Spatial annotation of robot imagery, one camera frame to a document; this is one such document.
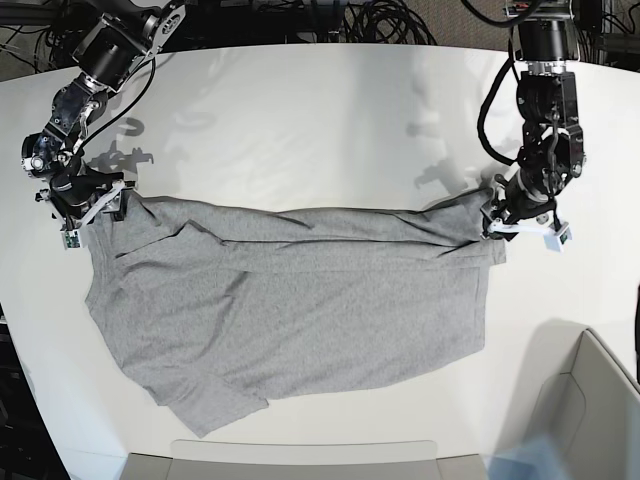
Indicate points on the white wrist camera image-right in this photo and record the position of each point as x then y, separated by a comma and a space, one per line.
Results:
555, 239

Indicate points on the blue blurred object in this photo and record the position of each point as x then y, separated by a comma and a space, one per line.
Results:
534, 459

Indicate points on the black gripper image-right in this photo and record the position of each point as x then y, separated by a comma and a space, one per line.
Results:
519, 206

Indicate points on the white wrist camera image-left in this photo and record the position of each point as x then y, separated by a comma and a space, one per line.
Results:
73, 238

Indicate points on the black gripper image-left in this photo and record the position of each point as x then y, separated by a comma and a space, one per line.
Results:
76, 200

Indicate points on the grey T-shirt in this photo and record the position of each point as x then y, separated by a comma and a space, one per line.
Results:
217, 311

